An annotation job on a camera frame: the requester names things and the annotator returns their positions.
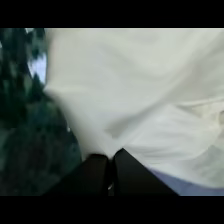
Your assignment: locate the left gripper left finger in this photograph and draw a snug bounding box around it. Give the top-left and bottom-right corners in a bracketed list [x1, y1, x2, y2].
[44, 153, 110, 197]

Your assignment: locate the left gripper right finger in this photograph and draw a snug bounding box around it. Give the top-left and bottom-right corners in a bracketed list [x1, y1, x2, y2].
[113, 147, 179, 197]

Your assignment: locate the white T-shirt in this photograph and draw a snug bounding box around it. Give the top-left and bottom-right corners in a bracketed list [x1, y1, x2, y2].
[43, 28, 224, 190]

